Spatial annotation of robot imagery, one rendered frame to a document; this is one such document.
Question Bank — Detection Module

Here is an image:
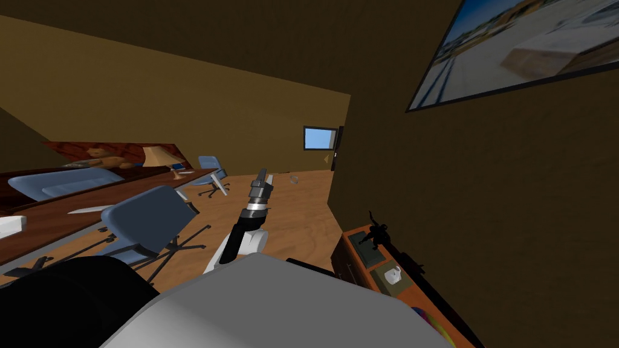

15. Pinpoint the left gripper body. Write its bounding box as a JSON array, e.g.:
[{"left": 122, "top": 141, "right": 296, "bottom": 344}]
[{"left": 247, "top": 181, "right": 273, "bottom": 208}]

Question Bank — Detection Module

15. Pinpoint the orange brown wooden sideboard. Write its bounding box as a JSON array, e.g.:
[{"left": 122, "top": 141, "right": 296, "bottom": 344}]
[{"left": 331, "top": 211, "right": 479, "bottom": 348}]

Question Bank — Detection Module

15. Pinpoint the small blue window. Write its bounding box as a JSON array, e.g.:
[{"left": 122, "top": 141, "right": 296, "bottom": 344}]
[{"left": 303, "top": 126, "right": 339, "bottom": 151}]

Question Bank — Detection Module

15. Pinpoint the blue office chair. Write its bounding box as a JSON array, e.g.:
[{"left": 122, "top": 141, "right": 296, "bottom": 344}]
[
  {"left": 96, "top": 185, "right": 213, "bottom": 285},
  {"left": 187, "top": 155, "right": 231, "bottom": 199},
  {"left": 7, "top": 167, "right": 126, "bottom": 202}
]

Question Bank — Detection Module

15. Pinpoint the large framed wall picture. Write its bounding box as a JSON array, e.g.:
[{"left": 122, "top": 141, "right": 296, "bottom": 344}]
[{"left": 405, "top": 0, "right": 619, "bottom": 114}]

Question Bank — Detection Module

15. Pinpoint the long dark brown desk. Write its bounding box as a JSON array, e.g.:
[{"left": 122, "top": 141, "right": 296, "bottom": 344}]
[{"left": 0, "top": 146, "right": 219, "bottom": 272}]

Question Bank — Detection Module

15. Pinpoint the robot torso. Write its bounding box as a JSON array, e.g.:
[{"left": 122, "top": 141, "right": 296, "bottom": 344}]
[{"left": 99, "top": 252, "right": 455, "bottom": 348}]

